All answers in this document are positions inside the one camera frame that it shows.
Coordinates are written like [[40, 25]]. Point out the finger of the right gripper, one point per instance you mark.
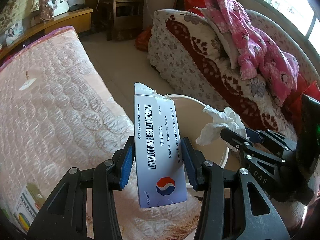
[[255, 156], [271, 140]]

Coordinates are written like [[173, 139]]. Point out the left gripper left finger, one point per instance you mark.
[[63, 215]]

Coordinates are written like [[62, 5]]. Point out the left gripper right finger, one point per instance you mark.
[[234, 206]]

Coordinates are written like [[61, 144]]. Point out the white tissue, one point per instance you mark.
[[220, 120]]

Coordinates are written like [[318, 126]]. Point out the white barcode medicine box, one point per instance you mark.
[[29, 202]]

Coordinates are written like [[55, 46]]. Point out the white tablet medicine box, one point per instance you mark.
[[159, 163]]

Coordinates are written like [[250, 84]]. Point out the white plastic trash bucket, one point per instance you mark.
[[191, 120]]

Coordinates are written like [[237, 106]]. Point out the pink patterned pajama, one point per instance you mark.
[[258, 53]]

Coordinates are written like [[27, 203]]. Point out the pink quilted table cover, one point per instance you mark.
[[57, 113]]

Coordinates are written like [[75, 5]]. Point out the floral red sofa cover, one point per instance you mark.
[[188, 54]]

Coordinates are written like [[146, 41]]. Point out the wooden chair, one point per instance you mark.
[[123, 19]]

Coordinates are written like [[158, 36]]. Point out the framed couple photo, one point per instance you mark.
[[13, 33]]

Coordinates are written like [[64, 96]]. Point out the wooden tv cabinet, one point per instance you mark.
[[79, 19]]

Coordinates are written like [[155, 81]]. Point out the yellow floral cloth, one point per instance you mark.
[[17, 10]]

